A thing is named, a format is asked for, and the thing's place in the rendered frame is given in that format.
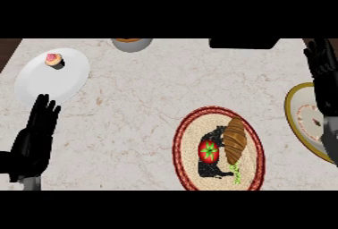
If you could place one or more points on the pink frosted cupcake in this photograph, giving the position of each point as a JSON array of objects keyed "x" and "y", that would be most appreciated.
[{"x": 53, "y": 59}]

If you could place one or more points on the round woven red-rimmed placemat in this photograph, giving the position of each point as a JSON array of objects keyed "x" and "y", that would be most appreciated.
[{"x": 193, "y": 155}]

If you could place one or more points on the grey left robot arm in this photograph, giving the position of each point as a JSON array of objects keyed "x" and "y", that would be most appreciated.
[{"x": 31, "y": 183}]

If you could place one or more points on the gold-rimmed white bowl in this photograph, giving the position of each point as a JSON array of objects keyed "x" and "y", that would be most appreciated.
[{"x": 302, "y": 119}]

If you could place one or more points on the white oval plate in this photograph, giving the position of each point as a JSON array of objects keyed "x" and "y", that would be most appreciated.
[{"x": 51, "y": 78}]

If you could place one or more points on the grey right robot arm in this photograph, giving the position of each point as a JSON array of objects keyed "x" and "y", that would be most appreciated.
[{"x": 330, "y": 140}]

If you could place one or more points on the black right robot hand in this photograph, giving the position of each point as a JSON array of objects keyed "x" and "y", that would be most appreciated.
[{"x": 324, "y": 77}]

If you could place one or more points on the grey round bowl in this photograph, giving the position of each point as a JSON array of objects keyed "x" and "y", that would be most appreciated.
[{"x": 131, "y": 45}]

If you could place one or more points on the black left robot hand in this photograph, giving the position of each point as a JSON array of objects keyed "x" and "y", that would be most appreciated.
[{"x": 32, "y": 140}]

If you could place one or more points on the black appliance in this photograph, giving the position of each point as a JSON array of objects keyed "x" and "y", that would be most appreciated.
[{"x": 242, "y": 43}]

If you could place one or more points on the brown croissant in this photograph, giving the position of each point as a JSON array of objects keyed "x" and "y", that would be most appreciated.
[{"x": 234, "y": 140}]

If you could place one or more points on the red tomato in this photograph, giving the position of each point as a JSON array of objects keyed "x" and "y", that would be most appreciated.
[{"x": 208, "y": 151}]

